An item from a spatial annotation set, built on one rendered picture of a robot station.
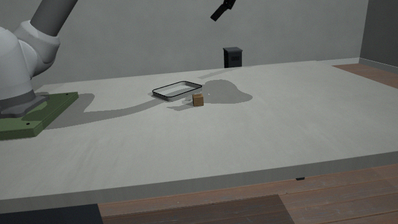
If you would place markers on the light brown wooden block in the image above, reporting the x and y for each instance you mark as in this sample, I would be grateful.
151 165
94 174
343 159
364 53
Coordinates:
198 100

